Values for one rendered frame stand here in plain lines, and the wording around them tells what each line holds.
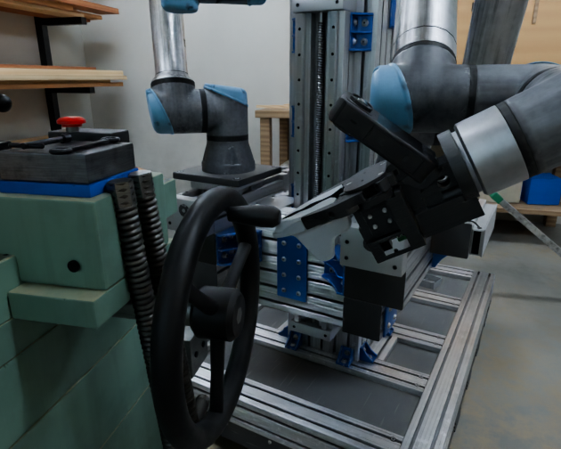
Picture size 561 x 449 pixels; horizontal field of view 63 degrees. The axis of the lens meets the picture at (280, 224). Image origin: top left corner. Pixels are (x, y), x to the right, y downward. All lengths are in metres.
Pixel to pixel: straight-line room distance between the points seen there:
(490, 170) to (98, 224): 0.36
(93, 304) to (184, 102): 0.84
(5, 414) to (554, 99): 0.58
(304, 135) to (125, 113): 3.38
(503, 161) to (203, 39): 3.78
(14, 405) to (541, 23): 3.72
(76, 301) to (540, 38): 3.65
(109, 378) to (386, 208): 0.45
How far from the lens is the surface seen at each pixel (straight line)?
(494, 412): 1.80
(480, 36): 0.94
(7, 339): 0.53
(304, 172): 1.26
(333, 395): 1.39
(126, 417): 0.77
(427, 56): 0.56
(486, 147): 0.44
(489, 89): 0.54
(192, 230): 0.42
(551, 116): 0.45
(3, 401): 0.55
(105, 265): 0.47
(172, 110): 1.23
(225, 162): 1.25
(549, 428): 1.82
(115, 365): 0.71
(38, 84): 3.47
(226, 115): 1.24
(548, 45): 3.87
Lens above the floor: 1.07
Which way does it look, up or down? 18 degrees down
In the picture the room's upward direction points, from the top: straight up
